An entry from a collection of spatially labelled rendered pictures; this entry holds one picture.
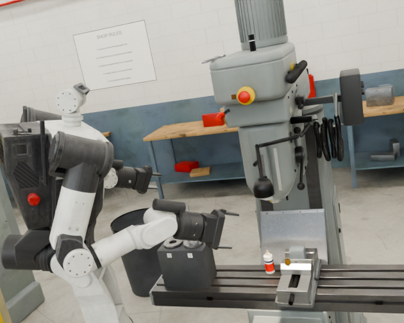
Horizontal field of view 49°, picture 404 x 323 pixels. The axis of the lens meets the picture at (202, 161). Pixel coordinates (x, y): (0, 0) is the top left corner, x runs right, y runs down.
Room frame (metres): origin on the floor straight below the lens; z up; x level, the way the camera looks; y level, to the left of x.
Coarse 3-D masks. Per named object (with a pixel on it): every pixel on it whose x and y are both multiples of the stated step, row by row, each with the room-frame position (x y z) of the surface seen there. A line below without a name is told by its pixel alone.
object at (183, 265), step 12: (168, 240) 1.86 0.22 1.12; (180, 240) 1.83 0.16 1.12; (168, 252) 1.78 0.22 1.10; (180, 252) 1.76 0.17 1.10; (192, 252) 1.73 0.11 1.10; (204, 252) 1.74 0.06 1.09; (168, 264) 1.78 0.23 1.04; (180, 264) 1.76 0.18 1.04; (192, 264) 1.74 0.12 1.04; (204, 264) 1.72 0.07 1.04; (168, 276) 1.79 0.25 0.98; (180, 276) 1.77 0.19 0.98; (192, 276) 1.74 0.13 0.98; (204, 276) 1.72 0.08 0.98
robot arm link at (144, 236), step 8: (168, 216) 1.17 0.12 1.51; (144, 224) 1.15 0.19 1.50; (152, 224) 1.14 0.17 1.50; (160, 224) 1.15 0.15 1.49; (168, 224) 1.16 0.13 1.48; (176, 224) 1.17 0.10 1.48; (128, 232) 1.15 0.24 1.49; (136, 232) 1.14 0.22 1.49; (144, 232) 1.13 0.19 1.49; (152, 232) 1.14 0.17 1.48; (160, 232) 1.15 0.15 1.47; (168, 232) 1.15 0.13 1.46; (136, 240) 1.13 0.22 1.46; (144, 240) 1.13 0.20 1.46; (152, 240) 1.13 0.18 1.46; (160, 240) 1.14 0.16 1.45; (136, 248) 1.16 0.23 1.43; (144, 248) 1.14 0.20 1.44
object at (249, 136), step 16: (240, 128) 1.65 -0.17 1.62; (256, 128) 1.61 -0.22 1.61; (272, 128) 1.59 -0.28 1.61; (288, 128) 1.62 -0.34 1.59; (240, 144) 1.66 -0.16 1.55; (288, 144) 1.60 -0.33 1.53; (272, 160) 1.59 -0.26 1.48; (288, 160) 1.59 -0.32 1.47; (256, 176) 1.62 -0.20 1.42; (272, 176) 1.60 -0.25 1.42; (288, 176) 1.59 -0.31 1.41; (288, 192) 1.61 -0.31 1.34
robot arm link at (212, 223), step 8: (192, 216) 1.22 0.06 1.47; (200, 216) 1.24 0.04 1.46; (208, 216) 1.25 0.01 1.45; (216, 216) 1.27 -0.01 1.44; (224, 216) 1.27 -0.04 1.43; (192, 224) 1.20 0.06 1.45; (200, 224) 1.21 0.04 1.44; (208, 224) 1.24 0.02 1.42; (216, 224) 1.25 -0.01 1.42; (192, 232) 1.20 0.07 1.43; (200, 232) 1.21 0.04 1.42; (208, 232) 1.24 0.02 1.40; (216, 232) 1.25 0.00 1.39; (192, 240) 1.22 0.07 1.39; (200, 240) 1.24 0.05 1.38; (208, 240) 1.24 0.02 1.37; (216, 240) 1.24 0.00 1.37
